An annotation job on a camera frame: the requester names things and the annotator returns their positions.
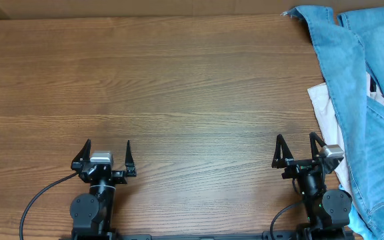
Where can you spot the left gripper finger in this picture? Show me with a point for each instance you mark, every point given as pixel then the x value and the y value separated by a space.
pixel 84 154
pixel 129 162

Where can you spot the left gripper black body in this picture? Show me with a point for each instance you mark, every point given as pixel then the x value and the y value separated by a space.
pixel 118 178

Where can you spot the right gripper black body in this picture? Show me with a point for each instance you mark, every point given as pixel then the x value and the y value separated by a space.
pixel 298 166

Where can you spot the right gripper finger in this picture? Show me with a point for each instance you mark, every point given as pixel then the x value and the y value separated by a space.
pixel 316 144
pixel 282 152

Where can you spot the light blue denim jeans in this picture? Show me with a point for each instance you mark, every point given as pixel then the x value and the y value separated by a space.
pixel 350 50

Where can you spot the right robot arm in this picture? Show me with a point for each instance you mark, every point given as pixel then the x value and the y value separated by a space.
pixel 327 209

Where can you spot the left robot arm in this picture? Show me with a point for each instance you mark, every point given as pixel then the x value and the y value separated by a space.
pixel 92 212

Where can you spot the beige cloth garment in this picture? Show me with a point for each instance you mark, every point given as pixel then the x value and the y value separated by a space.
pixel 327 121

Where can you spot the light blue cloth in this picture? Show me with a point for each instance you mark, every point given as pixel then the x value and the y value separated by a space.
pixel 357 224

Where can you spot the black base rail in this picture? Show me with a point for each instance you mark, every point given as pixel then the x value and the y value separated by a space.
pixel 205 237

